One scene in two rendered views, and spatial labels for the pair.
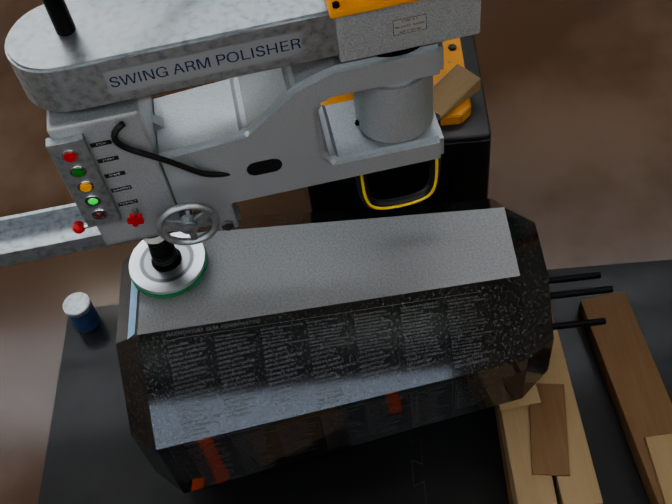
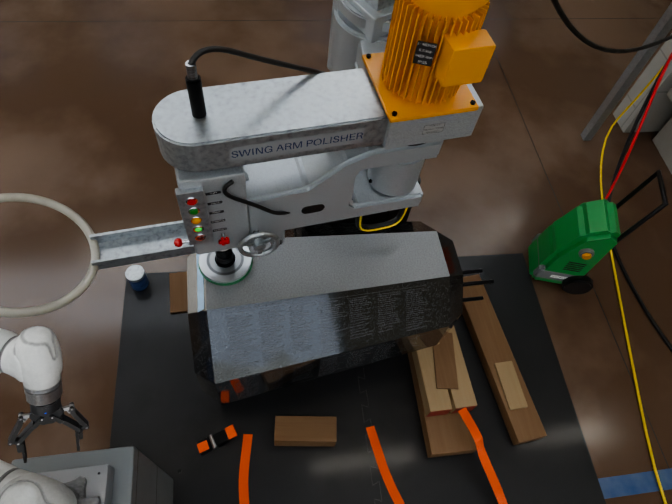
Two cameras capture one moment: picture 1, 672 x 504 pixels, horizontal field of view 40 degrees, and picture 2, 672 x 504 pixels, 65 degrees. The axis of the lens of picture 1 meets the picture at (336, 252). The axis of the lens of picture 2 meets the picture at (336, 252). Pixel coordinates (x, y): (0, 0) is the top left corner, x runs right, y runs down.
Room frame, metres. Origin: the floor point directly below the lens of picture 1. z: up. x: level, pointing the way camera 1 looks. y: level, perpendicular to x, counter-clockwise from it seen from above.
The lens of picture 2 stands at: (0.38, 0.42, 2.78)
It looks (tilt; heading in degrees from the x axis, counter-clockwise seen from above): 59 degrees down; 339
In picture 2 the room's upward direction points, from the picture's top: 10 degrees clockwise
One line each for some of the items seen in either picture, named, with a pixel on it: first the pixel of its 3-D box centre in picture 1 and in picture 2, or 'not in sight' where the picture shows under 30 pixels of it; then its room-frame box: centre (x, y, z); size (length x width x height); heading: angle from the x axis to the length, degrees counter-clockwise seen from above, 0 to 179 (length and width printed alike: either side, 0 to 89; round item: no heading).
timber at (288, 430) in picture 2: not in sight; (305, 431); (0.93, 0.20, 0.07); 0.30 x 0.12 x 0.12; 78
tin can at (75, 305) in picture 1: (81, 312); (137, 278); (1.93, 0.97, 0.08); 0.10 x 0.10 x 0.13
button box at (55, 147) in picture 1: (85, 181); (195, 216); (1.39, 0.52, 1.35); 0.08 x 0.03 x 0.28; 93
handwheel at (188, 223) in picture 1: (187, 213); (257, 236); (1.40, 0.33, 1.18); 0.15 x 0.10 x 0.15; 93
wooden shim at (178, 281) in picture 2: not in sight; (179, 292); (1.83, 0.76, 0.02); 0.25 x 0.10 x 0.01; 178
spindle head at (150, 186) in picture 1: (153, 146); (237, 190); (1.52, 0.38, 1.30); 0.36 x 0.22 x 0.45; 93
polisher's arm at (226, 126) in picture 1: (285, 127); (325, 182); (1.52, 0.07, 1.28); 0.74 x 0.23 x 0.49; 93
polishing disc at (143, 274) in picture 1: (167, 260); (225, 259); (1.51, 0.46, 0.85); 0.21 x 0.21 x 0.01
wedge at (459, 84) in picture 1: (447, 93); not in sight; (2.01, -0.42, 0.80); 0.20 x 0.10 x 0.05; 125
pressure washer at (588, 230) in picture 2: not in sight; (588, 229); (1.62, -1.52, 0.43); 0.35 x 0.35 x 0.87; 69
